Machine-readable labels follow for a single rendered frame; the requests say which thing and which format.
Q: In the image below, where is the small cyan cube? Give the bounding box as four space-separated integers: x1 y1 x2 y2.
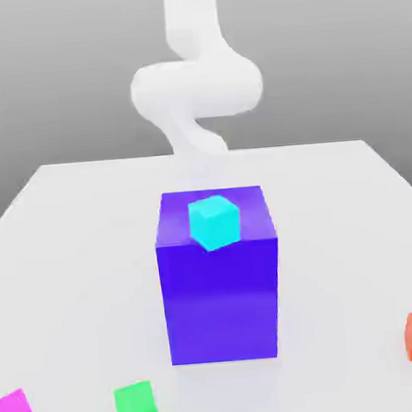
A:
186 193 244 254

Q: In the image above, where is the large blue box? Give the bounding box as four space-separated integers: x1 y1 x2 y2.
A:
150 183 288 368

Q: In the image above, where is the small green cube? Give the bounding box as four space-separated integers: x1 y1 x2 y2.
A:
112 379 161 412

